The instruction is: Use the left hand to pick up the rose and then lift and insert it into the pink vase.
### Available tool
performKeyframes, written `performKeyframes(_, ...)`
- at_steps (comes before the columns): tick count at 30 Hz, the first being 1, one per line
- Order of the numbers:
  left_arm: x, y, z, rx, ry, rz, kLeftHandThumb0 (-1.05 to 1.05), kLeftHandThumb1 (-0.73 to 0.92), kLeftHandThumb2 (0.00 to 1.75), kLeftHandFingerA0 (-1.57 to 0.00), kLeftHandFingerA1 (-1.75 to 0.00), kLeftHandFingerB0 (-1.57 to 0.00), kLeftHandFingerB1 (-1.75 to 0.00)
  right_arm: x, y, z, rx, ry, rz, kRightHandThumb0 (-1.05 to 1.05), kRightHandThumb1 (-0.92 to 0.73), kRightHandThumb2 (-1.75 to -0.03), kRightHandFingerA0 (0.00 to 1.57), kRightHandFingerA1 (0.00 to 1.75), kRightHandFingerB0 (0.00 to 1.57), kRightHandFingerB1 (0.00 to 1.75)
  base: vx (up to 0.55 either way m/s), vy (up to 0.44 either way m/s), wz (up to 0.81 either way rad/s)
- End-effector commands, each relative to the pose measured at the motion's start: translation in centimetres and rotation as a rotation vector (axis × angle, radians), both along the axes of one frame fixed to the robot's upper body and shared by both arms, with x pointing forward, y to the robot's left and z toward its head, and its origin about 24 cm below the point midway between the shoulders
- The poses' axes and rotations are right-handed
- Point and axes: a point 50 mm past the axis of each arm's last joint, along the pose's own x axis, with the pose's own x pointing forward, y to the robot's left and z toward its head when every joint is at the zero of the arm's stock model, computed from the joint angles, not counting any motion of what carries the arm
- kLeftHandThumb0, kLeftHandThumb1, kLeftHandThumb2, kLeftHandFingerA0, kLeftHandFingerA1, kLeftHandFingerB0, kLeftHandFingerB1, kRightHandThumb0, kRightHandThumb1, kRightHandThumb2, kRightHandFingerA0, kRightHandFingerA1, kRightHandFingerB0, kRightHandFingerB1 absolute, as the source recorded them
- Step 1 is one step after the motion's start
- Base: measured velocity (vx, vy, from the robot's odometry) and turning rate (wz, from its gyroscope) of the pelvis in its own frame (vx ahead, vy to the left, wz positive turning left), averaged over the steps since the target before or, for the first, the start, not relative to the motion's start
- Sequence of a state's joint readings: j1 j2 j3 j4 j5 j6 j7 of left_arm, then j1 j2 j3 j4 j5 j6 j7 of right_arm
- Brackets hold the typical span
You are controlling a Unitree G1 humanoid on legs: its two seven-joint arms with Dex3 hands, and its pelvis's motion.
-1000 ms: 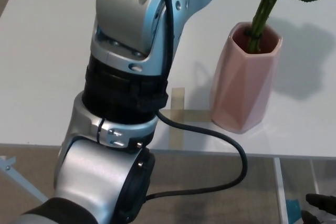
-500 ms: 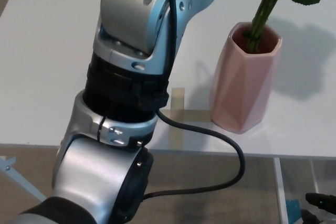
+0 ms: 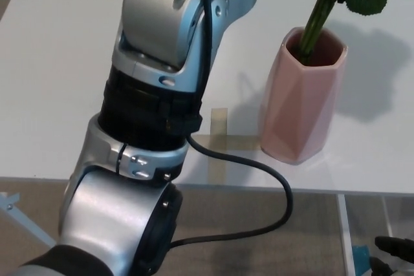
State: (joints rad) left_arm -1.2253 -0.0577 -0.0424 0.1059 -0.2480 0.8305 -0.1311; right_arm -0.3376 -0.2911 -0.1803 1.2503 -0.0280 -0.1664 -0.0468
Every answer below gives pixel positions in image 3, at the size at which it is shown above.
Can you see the light metal stand frame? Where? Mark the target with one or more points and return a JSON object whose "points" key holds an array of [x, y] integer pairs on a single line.
{"points": [[22, 221]]}

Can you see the pink faceted ceramic vase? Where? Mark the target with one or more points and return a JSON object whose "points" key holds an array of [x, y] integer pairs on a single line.
{"points": [[297, 117]]}

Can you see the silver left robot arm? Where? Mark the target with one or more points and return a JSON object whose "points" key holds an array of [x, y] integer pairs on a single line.
{"points": [[113, 205]]}

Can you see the beige tape strip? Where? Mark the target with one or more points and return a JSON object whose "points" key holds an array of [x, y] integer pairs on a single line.
{"points": [[242, 142], [219, 121]]}

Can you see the white table leg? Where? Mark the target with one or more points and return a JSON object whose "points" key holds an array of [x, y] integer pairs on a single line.
{"points": [[345, 240]]}

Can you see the teal floor tape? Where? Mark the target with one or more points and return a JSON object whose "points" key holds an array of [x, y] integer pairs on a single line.
{"points": [[360, 260]]}

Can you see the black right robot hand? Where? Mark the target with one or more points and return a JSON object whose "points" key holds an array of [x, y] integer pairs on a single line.
{"points": [[401, 253]]}

